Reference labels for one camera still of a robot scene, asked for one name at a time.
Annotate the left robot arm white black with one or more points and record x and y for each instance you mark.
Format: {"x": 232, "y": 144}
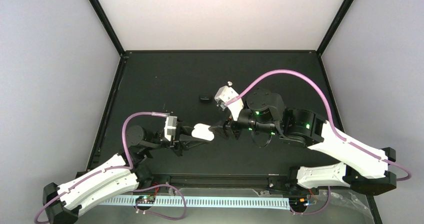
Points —
{"x": 122, "y": 173}

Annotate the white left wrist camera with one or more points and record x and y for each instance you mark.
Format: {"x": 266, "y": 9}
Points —
{"x": 170, "y": 128}

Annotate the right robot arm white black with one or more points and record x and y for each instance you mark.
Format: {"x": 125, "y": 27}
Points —
{"x": 361, "y": 168}

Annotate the white earbud charging case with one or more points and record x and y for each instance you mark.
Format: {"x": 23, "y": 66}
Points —
{"x": 201, "y": 131}

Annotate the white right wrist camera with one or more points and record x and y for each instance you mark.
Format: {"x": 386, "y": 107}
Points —
{"x": 227, "y": 98}

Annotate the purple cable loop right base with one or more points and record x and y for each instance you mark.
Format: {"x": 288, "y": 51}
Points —
{"x": 315, "y": 204}

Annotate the black frame post right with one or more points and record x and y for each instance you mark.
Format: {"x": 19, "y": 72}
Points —
{"x": 331, "y": 31}

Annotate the black frame post left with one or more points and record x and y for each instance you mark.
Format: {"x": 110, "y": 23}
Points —
{"x": 104, "y": 20}

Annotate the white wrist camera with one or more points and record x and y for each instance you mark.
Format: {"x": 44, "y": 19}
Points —
{"x": 227, "y": 98}
{"x": 170, "y": 128}

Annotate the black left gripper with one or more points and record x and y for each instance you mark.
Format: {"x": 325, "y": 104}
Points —
{"x": 176, "y": 145}

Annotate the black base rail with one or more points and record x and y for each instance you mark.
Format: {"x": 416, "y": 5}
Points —
{"x": 220, "y": 181}

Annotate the black frame post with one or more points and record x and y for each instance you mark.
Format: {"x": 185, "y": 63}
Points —
{"x": 104, "y": 20}
{"x": 331, "y": 31}

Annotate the black earbud charging case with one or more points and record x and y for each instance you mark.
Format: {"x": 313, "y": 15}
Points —
{"x": 205, "y": 98}

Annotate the white slotted cable duct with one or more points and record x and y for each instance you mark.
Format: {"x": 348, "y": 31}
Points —
{"x": 278, "y": 203}

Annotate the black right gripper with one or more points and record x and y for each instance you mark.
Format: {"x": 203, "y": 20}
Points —
{"x": 227, "y": 125}

